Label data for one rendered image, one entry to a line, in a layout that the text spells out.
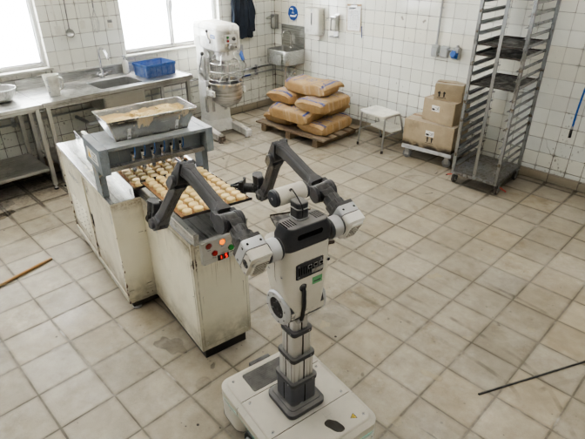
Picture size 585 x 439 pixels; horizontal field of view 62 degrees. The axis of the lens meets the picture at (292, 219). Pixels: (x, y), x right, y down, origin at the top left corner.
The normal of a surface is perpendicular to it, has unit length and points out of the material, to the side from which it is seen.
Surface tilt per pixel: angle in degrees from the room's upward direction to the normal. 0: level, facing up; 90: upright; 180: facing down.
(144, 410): 0
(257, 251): 30
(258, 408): 0
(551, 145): 90
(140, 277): 90
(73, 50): 90
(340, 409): 0
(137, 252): 90
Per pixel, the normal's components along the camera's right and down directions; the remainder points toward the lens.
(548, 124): -0.71, 0.35
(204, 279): 0.59, 0.40
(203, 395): 0.00, -0.87
